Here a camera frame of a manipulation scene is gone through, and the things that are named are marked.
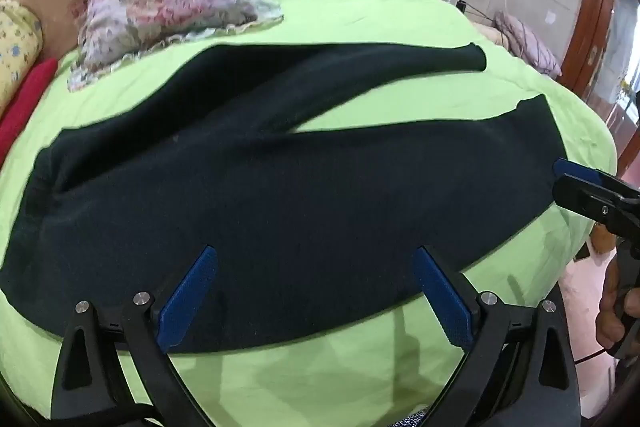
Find yellow printed pillow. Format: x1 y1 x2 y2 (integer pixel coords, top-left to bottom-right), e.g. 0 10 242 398
0 0 45 115

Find pink pillow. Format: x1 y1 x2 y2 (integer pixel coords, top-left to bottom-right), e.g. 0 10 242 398
495 11 562 75

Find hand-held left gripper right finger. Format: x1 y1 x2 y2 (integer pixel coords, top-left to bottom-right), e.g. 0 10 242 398
411 246 582 427

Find wooden door frame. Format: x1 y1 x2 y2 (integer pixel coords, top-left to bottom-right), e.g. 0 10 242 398
557 0 623 108

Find floral ruffled pillow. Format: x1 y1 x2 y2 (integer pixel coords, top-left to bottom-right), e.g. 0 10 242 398
67 0 285 94

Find pink bed skirt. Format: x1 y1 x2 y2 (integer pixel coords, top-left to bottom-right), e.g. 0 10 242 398
557 252 618 420

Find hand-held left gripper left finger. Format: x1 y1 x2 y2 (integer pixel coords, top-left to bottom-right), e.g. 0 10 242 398
50 246 219 427

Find red cable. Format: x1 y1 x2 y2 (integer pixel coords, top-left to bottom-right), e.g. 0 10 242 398
575 346 618 364

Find red cloth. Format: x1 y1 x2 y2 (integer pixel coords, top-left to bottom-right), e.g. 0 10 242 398
0 58 59 168

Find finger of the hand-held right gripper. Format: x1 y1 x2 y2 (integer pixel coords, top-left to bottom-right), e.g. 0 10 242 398
553 158 640 198
552 174 640 254

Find green bed sheet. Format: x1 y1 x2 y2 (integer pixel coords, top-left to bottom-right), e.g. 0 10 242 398
0 0 618 427

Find person's right hand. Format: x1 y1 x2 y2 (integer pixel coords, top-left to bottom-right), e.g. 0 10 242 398
596 254 632 352

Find black pants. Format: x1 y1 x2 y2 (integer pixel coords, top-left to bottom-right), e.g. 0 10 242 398
0 42 568 355

